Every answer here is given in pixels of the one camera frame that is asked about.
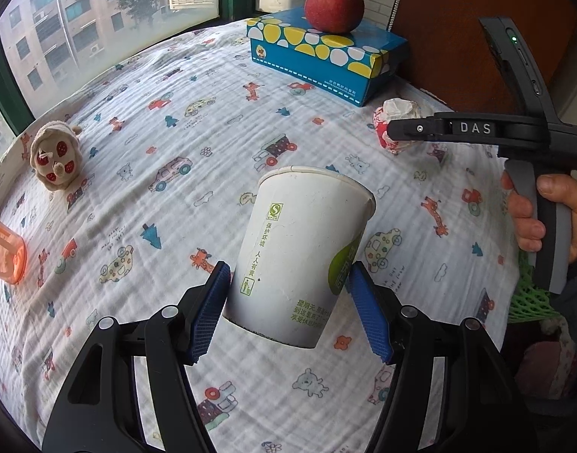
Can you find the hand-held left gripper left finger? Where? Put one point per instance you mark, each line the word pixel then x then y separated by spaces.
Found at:
pixel 208 314

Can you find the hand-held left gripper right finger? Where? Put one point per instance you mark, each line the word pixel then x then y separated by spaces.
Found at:
pixel 368 314

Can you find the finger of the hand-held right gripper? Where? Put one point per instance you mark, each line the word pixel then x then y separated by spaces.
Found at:
pixel 413 128

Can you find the red white wrapper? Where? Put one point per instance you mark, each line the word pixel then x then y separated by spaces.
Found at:
pixel 402 108

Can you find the white paper cup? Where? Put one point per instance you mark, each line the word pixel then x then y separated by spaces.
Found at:
pixel 293 255

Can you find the green perforated plastic basket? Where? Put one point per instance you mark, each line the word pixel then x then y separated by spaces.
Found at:
pixel 524 303

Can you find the person's right hand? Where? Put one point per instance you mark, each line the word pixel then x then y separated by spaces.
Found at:
pixel 522 217

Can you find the blue spotted tissue box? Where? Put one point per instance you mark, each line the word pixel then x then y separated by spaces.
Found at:
pixel 317 56

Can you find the brown wooden board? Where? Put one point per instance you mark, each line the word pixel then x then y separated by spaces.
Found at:
pixel 444 0

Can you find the red apple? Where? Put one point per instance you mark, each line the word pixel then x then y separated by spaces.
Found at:
pixel 334 7

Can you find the pink cloth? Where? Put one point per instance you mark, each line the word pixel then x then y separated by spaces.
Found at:
pixel 548 370

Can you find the printed white blanket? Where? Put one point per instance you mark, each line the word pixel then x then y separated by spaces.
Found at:
pixel 175 127

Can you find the orange plastic container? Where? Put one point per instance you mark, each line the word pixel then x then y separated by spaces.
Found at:
pixel 5 250

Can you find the beige plush toy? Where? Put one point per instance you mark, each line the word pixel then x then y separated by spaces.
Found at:
pixel 55 155

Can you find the green framed window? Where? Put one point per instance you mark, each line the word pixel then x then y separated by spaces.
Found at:
pixel 81 23

